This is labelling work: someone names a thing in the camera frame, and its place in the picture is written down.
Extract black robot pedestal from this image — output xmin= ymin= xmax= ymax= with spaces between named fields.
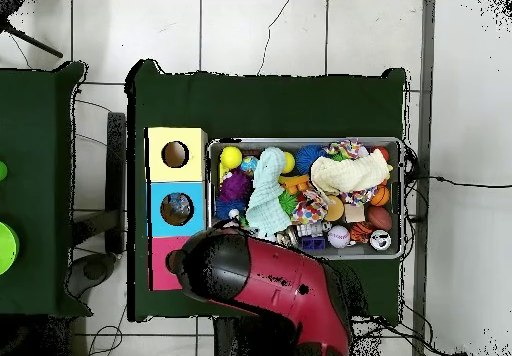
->
xmin=213 ymin=316 xmax=299 ymax=356

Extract globe print ball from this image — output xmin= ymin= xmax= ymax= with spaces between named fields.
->
xmin=240 ymin=155 xmax=259 ymax=178

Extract large bright green cup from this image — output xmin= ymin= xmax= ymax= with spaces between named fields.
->
xmin=0 ymin=221 xmax=20 ymax=276

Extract green stringy koosh ball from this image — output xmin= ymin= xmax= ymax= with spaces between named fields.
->
xmin=278 ymin=191 xmax=299 ymax=217

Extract small orange basketball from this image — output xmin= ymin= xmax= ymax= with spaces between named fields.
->
xmin=369 ymin=185 xmax=391 ymax=208

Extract tan foam ball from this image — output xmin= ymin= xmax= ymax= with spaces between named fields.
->
xmin=324 ymin=195 xmax=345 ymax=222

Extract yellow smooth ball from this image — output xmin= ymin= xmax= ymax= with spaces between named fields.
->
xmin=218 ymin=145 xmax=244 ymax=170

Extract crushed clear plastic bottle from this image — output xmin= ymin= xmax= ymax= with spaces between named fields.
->
xmin=164 ymin=192 xmax=192 ymax=223

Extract purple spiky ball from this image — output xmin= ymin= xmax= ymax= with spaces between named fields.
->
xmin=218 ymin=167 xmax=253 ymax=203

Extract wooden box with three holes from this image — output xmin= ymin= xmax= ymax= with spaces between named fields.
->
xmin=144 ymin=126 xmax=211 ymax=292

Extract orange plastic block toy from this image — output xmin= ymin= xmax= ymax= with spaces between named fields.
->
xmin=279 ymin=174 xmax=312 ymax=196

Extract dark green side table cloth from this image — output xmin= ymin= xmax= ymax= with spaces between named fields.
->
xmin=0 ymin=61 xmax=94 ymax=319

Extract shallow metal mesh bin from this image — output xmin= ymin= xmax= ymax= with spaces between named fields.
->
xmin=207 ymin=137 xmax=405 ymax=261

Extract black tripod leg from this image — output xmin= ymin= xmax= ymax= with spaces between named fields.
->
xmin=0 ymin=19 xmax=64 ymax=59

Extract mint green cloth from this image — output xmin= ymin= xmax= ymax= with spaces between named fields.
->
xmin=244 ymin=146 xmax=294 ymax=239

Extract black floor cable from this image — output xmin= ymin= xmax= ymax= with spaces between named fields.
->
xmin=403 ymin=174 xmax=512 ymax=189

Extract blue stringy koosh ball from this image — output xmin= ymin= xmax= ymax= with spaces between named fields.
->
xmin=295 ymin=144 xmax=327 ymax=176

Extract cream yellow cloth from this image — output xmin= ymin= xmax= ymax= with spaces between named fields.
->
xmin=310 ymin=149 xmax=394 ymax=196

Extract silver topped drink can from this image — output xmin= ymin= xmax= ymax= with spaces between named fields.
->
xmin=368 ymin=229 xmax=392 ymax=252

